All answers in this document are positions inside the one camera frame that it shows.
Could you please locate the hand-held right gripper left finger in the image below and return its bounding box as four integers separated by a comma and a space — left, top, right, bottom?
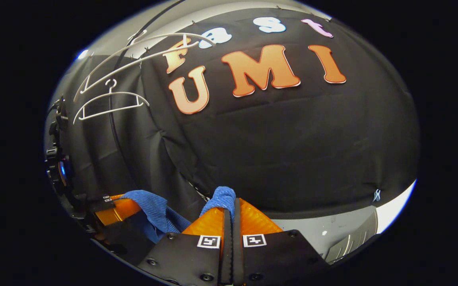
138, 207, 233, 286

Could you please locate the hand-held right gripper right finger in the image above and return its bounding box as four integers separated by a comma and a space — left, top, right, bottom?
233, 199, 329, 286

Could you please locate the blue corduroy jacket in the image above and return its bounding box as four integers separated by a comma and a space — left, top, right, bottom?
121, 186, 237, 243

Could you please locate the white plastic clothes hanger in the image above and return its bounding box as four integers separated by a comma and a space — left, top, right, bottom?
73, 79, 150, 124
74, 32, 216, 102

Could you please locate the grey ribbed panel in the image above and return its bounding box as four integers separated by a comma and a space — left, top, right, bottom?
324, 207, 378, 263

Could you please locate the black backdrop cloth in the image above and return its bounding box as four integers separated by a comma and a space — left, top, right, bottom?
46, 6, 420, 223

